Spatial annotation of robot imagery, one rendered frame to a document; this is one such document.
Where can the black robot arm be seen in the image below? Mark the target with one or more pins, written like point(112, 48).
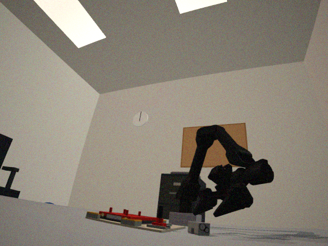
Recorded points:
point(254, 172)

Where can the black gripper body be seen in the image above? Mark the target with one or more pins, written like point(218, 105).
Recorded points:
point(239, 187)

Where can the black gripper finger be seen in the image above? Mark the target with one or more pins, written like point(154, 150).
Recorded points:
point(203, 204)
point(231, 203)

